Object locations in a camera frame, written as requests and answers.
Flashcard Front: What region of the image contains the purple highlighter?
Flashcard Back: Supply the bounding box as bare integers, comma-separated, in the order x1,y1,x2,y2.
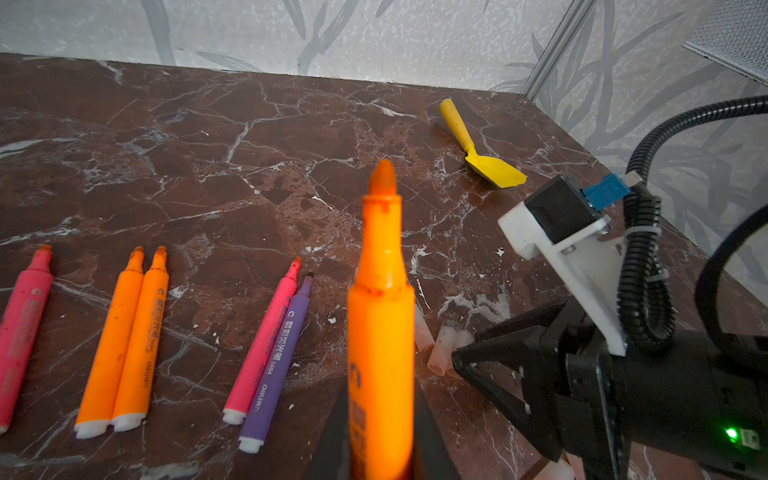
238,272,314,454

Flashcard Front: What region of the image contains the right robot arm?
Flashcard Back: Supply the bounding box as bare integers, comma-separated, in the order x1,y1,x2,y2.
452,96,767,479

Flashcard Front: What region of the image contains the orange highlighter lone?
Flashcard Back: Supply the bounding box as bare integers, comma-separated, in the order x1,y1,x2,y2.
347,159,415,479

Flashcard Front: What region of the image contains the translucent pen cap upper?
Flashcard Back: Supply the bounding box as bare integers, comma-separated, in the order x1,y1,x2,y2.
414,302,435,352

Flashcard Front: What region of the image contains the translucent pen cap middle one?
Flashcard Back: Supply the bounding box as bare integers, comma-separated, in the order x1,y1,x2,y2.
427,325,457,376

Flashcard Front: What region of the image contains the yellow plastic scoop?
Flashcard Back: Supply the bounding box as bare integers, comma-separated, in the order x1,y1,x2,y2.
438,98,529,190

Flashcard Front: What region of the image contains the white wire basket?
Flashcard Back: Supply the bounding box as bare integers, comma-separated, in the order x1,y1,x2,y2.
683,0,767,86

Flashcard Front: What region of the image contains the pink highlighter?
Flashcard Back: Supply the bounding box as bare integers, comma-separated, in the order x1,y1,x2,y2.
1,245,53,434
223,257,302,425

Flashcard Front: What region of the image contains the pink highlighter middle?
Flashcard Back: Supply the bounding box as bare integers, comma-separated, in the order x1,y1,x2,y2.
223,257,302,425

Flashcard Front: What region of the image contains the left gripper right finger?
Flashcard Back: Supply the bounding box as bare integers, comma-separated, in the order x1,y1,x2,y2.
412,383,460,480

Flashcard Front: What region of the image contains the orange highlighter left of pair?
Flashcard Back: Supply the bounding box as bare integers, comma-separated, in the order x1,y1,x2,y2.
74,246,144,440

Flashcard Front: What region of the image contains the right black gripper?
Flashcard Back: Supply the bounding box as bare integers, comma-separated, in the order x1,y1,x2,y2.
452,299,630,479

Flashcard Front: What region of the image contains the pink highlighter far left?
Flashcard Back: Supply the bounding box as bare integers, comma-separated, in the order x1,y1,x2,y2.
1,245,53,434

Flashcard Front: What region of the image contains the orange highlighter of pair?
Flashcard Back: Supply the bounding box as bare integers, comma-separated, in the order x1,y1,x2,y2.
74,246,144,440
111,246,169,432

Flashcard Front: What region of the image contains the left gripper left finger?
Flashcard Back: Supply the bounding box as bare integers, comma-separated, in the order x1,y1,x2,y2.
305,379,351,480

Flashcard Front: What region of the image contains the orange highlighter right of pair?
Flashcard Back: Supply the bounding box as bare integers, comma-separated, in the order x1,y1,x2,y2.
111,246,169,432

